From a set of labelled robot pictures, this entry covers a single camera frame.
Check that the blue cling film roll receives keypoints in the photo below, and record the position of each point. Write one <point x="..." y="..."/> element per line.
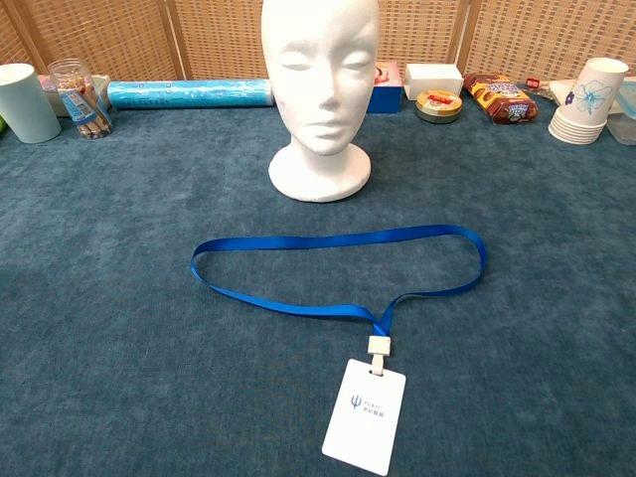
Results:
<point x="189" y="94"/>

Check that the brown cookie package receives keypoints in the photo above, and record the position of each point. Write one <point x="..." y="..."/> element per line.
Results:
<point x="502" y="99"/>

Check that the white plastic bag package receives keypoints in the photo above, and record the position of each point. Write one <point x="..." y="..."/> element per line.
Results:
<point x="559" y="89"/>

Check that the teal tablecloth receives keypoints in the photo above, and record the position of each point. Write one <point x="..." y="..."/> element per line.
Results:
<point x="124" y="298"/>

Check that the green wet wipes pack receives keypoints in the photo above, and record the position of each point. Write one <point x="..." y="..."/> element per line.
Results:
<point x="2" y="125"/>

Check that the clear container with blue lid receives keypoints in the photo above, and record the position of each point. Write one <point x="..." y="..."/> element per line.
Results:
<point x="623" y="126"/>

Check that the round gold tin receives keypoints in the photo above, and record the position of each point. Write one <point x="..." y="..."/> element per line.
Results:
<point x="438" y="105"/>

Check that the wicker folding screen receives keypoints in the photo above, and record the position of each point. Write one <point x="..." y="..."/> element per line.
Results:
<point x="99" y="35"/>

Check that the white paper box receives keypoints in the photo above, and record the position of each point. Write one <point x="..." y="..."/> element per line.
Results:
<point x="432" y="77"/>

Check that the white foam mannequin head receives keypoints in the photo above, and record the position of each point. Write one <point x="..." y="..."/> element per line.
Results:
<point x="318" y="74"/>

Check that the blue pink cookie box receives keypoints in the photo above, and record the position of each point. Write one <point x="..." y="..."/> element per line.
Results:
<point x="385" y="97"/>

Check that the paper cup stack blue flower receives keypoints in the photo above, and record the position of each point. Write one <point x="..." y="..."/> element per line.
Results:
<point x="588" y="99"/>

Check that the pale green plastic cup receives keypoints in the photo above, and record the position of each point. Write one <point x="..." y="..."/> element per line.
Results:
<point x="27" y="109"/>

